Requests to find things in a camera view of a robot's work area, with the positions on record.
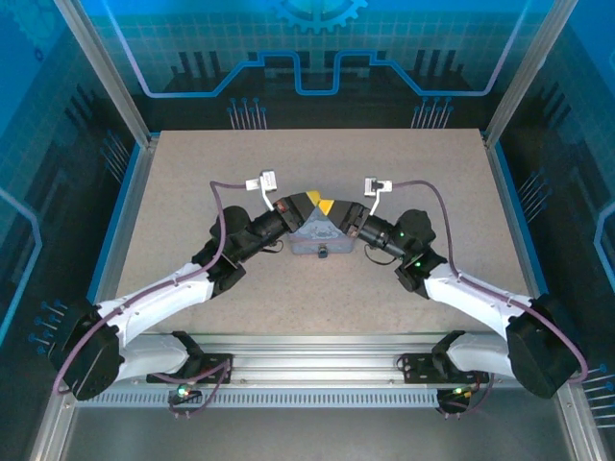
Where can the aluminium frame post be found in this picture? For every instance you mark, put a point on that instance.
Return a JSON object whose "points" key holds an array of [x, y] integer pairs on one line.
{"points": [[108, 72], [527, 72]]}

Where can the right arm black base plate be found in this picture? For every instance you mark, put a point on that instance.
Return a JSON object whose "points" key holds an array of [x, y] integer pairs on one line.
{"points": [[418, 367]]}

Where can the small dark padlock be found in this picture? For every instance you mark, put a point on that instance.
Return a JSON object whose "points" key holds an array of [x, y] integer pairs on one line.
{"points": [[323, 250]]}

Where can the aluminium side rail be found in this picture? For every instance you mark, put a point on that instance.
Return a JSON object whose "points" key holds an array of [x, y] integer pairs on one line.
{"points": [[133, 201], [508, 201]]}

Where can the small lit circuit board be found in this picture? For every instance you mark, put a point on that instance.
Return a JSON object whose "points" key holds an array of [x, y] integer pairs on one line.
{"points": [[185, 390], [461, 391]]}

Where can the grey metal sheet tray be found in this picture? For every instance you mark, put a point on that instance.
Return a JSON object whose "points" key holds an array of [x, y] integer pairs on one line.
{"points": [[312, 432]]}

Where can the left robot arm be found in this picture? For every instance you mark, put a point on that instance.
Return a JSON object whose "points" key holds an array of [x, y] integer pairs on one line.
{"points": [[154, 302]]}

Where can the aluminium front frame rail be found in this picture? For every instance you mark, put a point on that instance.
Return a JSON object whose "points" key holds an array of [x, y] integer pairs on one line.
{"points": [[312, 357]]}

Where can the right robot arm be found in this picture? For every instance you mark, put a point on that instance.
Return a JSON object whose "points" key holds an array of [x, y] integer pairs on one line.
{"points": [[480, 298]]}

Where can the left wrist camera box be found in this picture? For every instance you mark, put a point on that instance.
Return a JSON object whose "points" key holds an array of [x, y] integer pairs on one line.
{"points": [[262, 181]]}

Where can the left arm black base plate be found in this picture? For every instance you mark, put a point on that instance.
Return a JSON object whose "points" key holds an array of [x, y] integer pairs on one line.
{"points": [[216, 367]]}

